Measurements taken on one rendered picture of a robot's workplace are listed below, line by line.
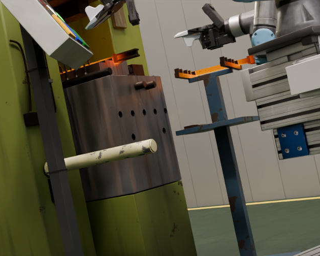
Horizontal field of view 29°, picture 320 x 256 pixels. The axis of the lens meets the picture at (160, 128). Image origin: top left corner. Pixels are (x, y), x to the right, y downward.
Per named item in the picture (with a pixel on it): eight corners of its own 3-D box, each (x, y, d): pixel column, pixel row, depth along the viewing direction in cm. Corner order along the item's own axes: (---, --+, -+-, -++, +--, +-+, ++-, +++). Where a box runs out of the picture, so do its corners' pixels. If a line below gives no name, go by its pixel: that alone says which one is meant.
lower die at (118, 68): (130, 78, 253) (126, 58, 253) (102, 78, 235) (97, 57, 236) (52, 101, 274) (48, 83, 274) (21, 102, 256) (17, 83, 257)
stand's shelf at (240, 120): (262, 119, 294) (261, 115, 294) (243, 121, 257) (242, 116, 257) (203, 132, 305) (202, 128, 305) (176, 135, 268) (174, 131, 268)
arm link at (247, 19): (271, 27, 210) (265, 3, 210) (242, 36, 216) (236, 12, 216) (279, 29, 217) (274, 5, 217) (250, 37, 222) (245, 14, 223)
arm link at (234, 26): (236, 12, 216) (245, 15, 223) (224, 17, 218) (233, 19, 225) (241, 33, 216) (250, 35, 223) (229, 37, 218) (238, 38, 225)
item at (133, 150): (159, 153, 200) (156, 136, 200) (151, 154, 195) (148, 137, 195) (55, 174, 222) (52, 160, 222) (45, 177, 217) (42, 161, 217)
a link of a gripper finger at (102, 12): (96, 18, 200) (116, -1, 200) (99, 22, 200) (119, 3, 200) (93, 14, 196) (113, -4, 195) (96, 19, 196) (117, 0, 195)
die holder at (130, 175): (182, 179, 260) (160, 75, 262) (133, 193, 227) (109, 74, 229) (77, 198, 288) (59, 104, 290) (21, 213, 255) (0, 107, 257)
